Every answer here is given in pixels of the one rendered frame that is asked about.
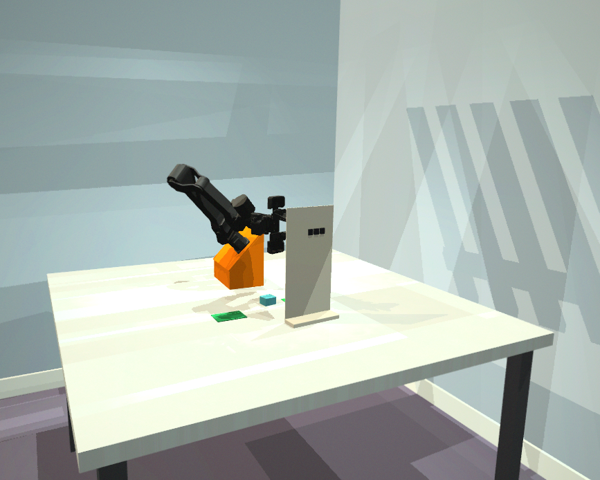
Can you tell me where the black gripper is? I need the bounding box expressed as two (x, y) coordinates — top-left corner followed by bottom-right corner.
(262, 196), (287, 254)

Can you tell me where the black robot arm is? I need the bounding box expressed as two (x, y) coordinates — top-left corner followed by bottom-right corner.
(167, 164), (269, 254)

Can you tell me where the teal cube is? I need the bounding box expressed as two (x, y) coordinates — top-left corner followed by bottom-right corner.
(260, 294), (276, 306)

